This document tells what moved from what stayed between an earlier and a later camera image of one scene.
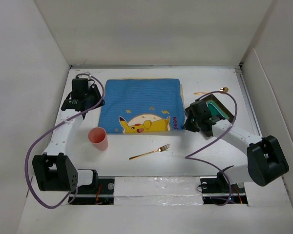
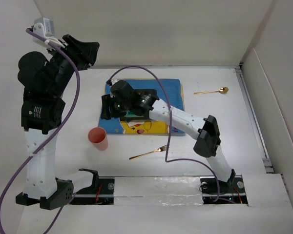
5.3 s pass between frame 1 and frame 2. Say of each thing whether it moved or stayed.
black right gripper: moved
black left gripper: moved
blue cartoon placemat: stayed
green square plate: moved
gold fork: stayed
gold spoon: stayed
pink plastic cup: stayed
